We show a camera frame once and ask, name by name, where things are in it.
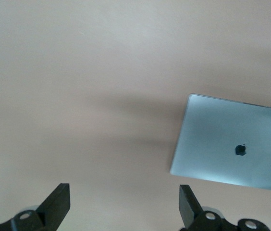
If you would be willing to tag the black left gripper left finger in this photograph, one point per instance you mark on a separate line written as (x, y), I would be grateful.
(53, 211)

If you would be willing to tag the grey laptop with black keyboard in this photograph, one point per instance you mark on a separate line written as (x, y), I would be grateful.
(222, 144)

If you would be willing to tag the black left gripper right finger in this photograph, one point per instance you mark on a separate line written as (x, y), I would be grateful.
(190, 216)

